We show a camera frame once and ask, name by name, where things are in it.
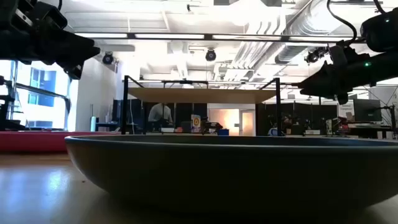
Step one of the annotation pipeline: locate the magenta plate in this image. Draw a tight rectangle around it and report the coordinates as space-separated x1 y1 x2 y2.
0 131 122 154

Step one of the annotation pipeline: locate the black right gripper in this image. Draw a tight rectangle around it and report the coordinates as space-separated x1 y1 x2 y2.
297 54 373 106

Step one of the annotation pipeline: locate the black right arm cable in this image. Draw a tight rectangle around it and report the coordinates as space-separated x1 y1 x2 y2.
325 0 358 44

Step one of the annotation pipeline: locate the dark office monitor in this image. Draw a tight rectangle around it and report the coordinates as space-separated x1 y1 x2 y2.
353 98 383 123

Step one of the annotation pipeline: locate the silver ventilation duct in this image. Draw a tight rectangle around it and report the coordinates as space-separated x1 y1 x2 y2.
274 0 332 65

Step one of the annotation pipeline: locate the white wall sign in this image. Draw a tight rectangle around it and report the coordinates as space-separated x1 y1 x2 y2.
338 103 355 121

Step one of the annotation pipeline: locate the large window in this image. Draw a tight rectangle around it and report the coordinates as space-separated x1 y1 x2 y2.
0 60 73 130

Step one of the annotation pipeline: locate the dark grey plate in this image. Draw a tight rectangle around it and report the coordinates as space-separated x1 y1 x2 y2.
64 134 398 217

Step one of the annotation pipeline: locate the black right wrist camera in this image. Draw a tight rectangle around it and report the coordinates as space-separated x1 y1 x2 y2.
328 43 354 65

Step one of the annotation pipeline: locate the long linear ceiling light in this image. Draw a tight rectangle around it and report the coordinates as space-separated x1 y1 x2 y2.
74 32 366 44

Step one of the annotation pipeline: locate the dark office desk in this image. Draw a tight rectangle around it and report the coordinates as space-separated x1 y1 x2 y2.
347 122 398 140

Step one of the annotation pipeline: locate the wooden shelf with black frame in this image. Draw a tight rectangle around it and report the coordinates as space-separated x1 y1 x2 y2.
121 75 282 136

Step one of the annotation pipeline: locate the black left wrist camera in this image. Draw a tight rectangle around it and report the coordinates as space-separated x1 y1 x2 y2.
29 1 68 32

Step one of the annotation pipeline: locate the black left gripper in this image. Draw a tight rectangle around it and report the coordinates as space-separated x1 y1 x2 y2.
18 29 101 81

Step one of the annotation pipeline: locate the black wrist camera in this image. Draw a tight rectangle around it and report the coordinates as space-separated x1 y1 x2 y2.
328 43 354 65
29 1 68 32

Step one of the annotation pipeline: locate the black equipment stand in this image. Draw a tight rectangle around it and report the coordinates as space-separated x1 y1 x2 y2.
0 74 16 131

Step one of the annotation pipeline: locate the box with orange circle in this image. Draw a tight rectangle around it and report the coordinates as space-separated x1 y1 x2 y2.
190 114 202 134

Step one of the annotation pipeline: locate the pale door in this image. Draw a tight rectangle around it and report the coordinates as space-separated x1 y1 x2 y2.
239 109 256 136

